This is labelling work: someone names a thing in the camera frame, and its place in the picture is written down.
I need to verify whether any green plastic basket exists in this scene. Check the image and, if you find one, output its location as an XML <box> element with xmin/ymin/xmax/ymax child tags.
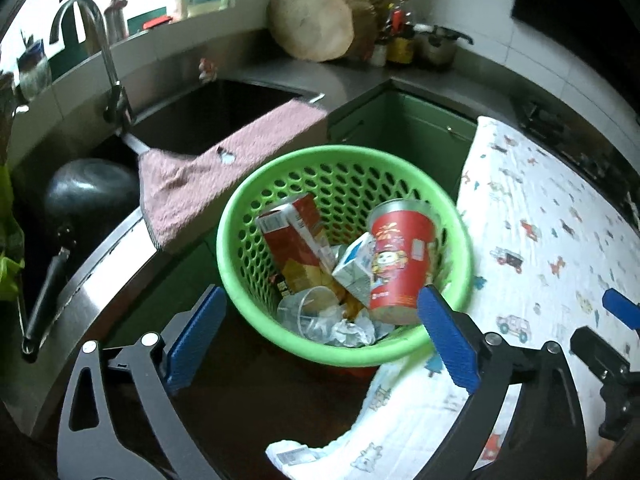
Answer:
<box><xmin>216</xmin><ymin>145</ymin><xmax>475</xmax><ymax>367</ymax></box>

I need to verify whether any steel sink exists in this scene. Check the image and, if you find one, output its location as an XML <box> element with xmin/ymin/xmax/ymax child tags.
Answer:
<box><xmin>10</xmin><ymin>77</ymin><xmax>321</xmax><ymax>321</ymax></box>

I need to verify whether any clear plastic cup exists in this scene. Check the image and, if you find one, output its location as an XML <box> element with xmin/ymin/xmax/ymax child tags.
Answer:
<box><xmin>276</xmin><ymin>286</ymin><xmax>346</xmax><ymax>343</ymax></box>

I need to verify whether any yellow green plastic bag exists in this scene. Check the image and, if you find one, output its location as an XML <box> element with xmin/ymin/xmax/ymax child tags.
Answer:
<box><xmin>0</xmin><ymin>160</ymin><xmax>26</xmax><ymax>303</ymax></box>

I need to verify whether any green kitchen cabinet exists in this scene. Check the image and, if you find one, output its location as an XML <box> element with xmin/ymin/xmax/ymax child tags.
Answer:
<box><xmin>327</xmin><ymin>89</ymin><xmax>477</xmax><ymax>201</ymax></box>

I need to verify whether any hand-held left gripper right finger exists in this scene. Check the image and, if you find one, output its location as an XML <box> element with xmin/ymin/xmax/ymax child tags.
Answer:
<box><xmin>416</xmin><ymin>284</ymin><xmax>587</xmax><ymax>480</ymax></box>

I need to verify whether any pink towel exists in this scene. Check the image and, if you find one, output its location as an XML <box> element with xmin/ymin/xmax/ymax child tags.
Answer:
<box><xmin>137</xmin><ymin>100</ymin><xmax>328</xmax><ymax>253</ymax></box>

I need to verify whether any black gas stove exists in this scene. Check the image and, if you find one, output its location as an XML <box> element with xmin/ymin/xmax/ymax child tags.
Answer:
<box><xmin>515</xmin><ymin>95</ymin><xmax>640</xmax><ymax>211</ymax></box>

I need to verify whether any white blue milk carton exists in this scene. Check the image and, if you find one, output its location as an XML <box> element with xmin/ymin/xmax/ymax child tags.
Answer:
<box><xmin>332</xmin><ymin>232</ymin><xmax>378</xmax><ymax>313</ymax></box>

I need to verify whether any large red paper cup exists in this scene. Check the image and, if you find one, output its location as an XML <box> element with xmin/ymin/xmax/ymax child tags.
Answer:
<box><xmin>367</xmin><ymin>199</ymin><xmax>443</xmax><ymax>326</ymax></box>

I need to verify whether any black range hood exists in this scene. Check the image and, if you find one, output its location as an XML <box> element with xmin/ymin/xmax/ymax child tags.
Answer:
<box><xmin>510</xmin><ymin>0</ymin><xmax>640</xmax><ymax>76</ymax></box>

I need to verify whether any steel pot with lid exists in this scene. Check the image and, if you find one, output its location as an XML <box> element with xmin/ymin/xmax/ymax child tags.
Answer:
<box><xmin>415</xmin><ymin>24</ymin><xmax>473</xmax><ymax>68</ymax></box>

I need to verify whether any black wok with handle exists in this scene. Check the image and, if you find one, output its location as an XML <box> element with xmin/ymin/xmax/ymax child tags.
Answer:
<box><xmin>20</xmin><ymin>157</ymin><xmax>141</xmax><ymax>363</ymax></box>

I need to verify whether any green board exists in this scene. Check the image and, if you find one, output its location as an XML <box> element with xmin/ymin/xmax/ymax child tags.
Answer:
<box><xmin>127</xmin><ymin>6</ymin><xmax>168</xmax><ymax>36</ymax></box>

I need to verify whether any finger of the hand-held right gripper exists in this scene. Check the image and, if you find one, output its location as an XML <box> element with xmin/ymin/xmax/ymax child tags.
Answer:
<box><xmin>602</xmin><ymin>287</ymin><xmax>640</xmax><ymax>333</ymax></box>
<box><xmin>570</xmin><ymin>326</ymin><xmax>640</xmax><ymax>442</ymax></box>

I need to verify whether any red top sauce bottle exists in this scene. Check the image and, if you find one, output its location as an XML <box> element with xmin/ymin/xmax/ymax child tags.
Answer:
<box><xmin>390</xmin><ymin>0</ymin><xmax>408</xmax><ymax>36</ymax></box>

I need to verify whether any yellow label oil bottle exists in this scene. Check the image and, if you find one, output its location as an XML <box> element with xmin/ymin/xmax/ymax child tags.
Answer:
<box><xmin>387</xmin><ymin>30</ymin><xmax>416</xmax><ymax>66</ymax></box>

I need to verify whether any small plant pot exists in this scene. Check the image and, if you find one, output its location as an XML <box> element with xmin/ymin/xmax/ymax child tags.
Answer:
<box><xmin>16</xmin><ymin>30</ymin><xmax>53</xmax><ymax>102</ymax></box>

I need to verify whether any white printed blanket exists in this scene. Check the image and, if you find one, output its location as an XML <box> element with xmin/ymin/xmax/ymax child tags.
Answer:
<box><xmin>265</xmin><ymin>116</ymin><xmax>640</xmax><ymax>480</ymax></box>

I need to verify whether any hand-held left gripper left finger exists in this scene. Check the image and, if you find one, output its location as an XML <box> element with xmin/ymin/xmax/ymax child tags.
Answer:
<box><xmin>56</xmin><ymin>285</ymin><xmax>228</xmax><ymax>480</ymax></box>

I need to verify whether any red yellow carton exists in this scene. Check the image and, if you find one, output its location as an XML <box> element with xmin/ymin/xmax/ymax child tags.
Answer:
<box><xmin>256</xmin><ymin>192</ymin><xmax>337</xmax><ymax>295</ymax></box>

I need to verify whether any steel faucet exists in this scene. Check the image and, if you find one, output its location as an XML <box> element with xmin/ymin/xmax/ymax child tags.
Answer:
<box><xmin>49</xmin><ymin>0</ymin><xmax>137</xmax><ymax>126</ymax></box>

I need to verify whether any round wooden cutting board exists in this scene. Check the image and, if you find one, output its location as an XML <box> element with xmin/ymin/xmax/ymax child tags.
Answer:
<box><xmin>267</xmin><ymin>0</ymin><xmax>378</xmax><ymax>63</ymax></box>

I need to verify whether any grey paper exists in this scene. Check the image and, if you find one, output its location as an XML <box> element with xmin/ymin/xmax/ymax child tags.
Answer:
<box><xmin>327</xmin><ymin>310</ymin><xmax>396</xmax><ymax>348</ymax></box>

